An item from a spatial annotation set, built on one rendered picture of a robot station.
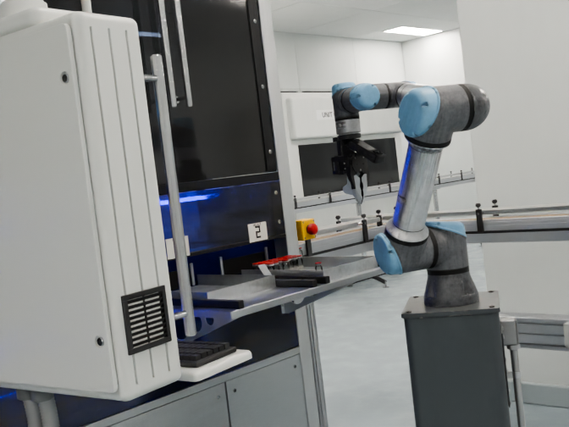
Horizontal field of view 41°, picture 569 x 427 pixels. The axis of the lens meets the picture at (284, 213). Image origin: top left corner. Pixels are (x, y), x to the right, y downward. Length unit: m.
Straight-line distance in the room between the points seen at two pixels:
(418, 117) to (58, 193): 0.84
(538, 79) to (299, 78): 6.48
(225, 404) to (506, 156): 1.86
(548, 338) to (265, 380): 1.10
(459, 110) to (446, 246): 0.42
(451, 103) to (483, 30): 1.88
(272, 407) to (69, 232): 1.27
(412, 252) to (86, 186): 0.93
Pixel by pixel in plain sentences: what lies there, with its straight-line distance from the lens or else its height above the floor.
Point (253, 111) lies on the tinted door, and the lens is 2.56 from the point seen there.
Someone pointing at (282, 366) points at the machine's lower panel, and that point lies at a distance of 2.62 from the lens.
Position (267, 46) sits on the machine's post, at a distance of 2.65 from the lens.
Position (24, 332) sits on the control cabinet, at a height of 0.94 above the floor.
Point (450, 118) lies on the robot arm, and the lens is 1.85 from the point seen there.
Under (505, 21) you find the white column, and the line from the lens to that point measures 3.67.
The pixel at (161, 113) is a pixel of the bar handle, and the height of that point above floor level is 1.36.
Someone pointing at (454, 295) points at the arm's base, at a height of 0.82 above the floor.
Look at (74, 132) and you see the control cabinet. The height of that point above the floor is 1.32.
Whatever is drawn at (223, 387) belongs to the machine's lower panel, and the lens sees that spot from 2.44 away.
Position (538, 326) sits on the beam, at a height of 0.52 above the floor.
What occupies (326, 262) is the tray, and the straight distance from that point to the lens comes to 2.50.
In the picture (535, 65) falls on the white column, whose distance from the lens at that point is 3.59.
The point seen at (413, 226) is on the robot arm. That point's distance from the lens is 2.00.
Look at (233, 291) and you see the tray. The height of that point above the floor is 0.90.
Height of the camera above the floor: 1.20
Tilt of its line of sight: 3 degrees down
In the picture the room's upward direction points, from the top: 7 degrees counter-clockwise
